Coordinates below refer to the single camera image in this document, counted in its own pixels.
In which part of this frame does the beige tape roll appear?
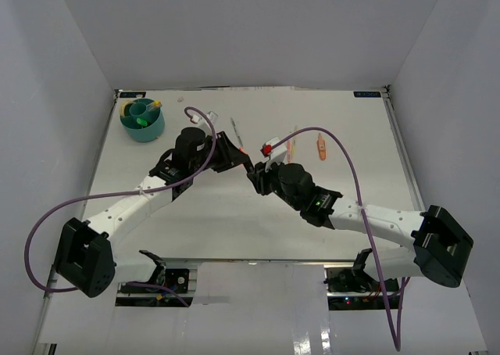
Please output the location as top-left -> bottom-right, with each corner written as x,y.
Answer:
119,101 -> 134,117

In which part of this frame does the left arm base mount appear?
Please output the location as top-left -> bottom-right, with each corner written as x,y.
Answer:
115,268 -> 197,308

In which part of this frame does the yellow capped white marker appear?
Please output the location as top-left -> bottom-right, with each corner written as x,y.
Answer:
147,101 -> 162,111

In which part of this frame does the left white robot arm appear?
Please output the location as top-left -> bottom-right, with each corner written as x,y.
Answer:
55,127 -> 252,298

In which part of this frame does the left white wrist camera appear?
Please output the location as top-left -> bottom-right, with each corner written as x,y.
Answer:
190,111 -> 218,127

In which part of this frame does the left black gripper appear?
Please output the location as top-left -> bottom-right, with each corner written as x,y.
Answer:
191,131 -> 251,175

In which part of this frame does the black highlighter green cap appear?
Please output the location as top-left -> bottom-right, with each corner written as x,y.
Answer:
136,117 -> 148,127

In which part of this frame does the teal round organizer container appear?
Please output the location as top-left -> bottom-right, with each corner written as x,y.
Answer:
120,99 -> 165,142

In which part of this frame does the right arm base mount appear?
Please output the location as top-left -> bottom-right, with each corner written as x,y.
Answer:
323,249 -> 385,311

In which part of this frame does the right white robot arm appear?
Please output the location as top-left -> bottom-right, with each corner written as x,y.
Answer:
247,163 -> 473,292

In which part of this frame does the green clear pen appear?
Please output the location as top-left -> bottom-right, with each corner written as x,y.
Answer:
230,117 -> 244,149

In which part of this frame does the black highlighter orange tip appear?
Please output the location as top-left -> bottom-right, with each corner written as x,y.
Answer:
239,148 -> 255,174

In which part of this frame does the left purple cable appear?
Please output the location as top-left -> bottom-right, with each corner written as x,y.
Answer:
23,106 -> 216,307

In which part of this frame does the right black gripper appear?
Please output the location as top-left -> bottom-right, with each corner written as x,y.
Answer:
248,156 -> 302,212

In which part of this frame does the blue label sticker right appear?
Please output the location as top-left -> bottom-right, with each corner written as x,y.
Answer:
353,91 -> 381,98

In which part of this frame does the yellow clear highlighter pen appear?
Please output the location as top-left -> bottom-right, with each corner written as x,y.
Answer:
289,136 -> 296,157

